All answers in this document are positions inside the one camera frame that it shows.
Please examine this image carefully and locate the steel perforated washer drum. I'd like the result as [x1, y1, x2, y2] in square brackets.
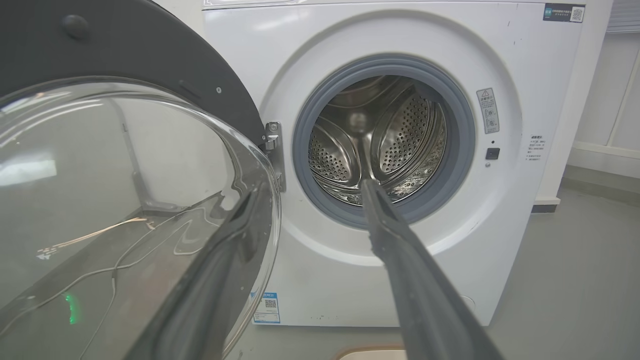
[307, 75, 447, 207]

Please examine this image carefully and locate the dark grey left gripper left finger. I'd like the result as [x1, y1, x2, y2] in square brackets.
[124, 182, 274, 360]

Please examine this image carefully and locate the blue energy label sticker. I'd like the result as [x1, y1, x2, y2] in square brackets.
[251, 292, 281, 325]

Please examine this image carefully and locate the black round glass washer door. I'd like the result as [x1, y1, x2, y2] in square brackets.
[0, 0, 283, 360]

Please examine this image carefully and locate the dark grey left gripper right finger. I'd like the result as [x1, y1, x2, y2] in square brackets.
[360, 178, 504, 360]

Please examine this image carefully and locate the white power cable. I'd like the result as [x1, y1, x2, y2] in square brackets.
[0, 207, 226, 360]

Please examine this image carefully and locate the grey warning sticker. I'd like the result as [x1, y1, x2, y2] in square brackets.
[476, 88, 500, 135]

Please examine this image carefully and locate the white front-load washing machine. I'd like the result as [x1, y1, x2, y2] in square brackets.
[202, 0, 586, 328]

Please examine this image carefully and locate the beige plastic laundry basket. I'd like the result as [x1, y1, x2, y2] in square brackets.
[336, 345, 407, 360]

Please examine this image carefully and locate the dark QR code sticker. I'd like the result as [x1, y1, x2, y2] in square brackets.
[543, 3, 586, 23]

